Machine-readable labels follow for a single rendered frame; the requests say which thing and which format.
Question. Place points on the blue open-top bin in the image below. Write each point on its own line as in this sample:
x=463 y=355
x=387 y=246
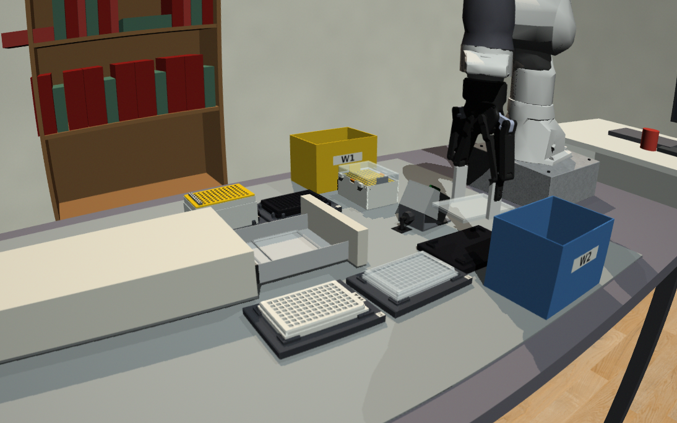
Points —
x=545 y=255

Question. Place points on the yellow open-top bin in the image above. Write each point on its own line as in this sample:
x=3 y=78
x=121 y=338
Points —
x=314 y=166

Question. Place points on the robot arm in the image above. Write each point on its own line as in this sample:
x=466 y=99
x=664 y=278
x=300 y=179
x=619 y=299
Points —
x=517 y=38

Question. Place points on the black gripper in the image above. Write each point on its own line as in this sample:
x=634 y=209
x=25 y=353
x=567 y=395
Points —
x=483 y=114

